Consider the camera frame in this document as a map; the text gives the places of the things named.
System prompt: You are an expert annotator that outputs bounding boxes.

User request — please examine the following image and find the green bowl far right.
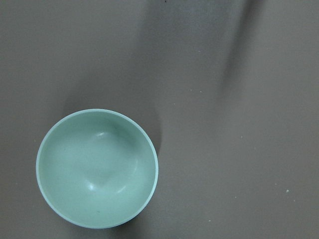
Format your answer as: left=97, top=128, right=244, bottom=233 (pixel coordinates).
left=35, top=109, right=159, bottom=229

